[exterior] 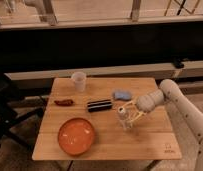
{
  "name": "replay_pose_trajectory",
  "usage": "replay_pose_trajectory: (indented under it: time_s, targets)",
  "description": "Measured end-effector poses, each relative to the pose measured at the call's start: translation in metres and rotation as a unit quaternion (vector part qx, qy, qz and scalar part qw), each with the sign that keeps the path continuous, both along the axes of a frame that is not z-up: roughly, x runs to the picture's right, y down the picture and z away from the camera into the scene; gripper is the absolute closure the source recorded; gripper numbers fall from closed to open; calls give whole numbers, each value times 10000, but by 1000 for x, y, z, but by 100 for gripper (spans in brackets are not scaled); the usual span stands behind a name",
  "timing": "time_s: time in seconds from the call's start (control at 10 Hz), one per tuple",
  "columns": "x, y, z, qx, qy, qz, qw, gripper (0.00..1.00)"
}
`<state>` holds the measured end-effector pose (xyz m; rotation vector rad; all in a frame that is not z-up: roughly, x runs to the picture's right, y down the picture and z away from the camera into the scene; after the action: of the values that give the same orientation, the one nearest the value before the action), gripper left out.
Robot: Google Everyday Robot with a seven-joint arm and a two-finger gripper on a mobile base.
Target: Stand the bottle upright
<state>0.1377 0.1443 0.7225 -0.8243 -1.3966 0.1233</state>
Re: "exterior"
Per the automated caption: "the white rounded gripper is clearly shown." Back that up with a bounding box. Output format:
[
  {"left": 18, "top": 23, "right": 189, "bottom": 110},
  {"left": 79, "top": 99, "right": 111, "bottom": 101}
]
[{"left": 119, "top": 90, "right": 164, "bottom": 123}]

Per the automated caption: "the clear plastic bottle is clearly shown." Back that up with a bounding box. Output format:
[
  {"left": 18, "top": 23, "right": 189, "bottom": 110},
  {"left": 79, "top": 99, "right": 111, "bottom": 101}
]
[{"left": 118, "top": 107, "right": 133, "bottom": 130}]

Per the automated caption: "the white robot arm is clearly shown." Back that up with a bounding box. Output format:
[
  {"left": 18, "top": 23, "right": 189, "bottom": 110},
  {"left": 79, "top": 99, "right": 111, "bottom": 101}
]
[{"left": 118, "top": 79, "right": 203, "bottom": 171}]

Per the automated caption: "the black striped rectangular box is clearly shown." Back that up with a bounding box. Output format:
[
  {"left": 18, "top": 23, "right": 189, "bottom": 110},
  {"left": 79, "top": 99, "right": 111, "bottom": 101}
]
[{"left": 87, "top": 99, "right": 113, "bottom": 112}]

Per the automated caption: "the wooden folding table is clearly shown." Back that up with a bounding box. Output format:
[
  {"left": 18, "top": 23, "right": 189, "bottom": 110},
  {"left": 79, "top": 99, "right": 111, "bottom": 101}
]
[{"left": 32, "top": 78, "right": 182, "bottom": 160}]

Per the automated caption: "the clear plastic cup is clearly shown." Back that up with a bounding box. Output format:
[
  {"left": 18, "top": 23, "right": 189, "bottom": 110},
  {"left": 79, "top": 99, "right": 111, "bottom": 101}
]
[{"left": 71, "top": 72, "right": 87, "bottom": 92}]

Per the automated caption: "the orange round plate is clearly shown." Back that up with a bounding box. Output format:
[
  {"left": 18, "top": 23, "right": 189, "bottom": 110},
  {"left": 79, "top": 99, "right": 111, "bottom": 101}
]
[{"left": 58, "top": 118, "right": 95, "bottom": 156}]

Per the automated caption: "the black chair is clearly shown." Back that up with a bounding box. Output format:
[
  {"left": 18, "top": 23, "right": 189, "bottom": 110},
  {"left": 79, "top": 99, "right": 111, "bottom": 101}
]
[{"left": 0, "top": 73, "right": 44, "bottom": 150}]

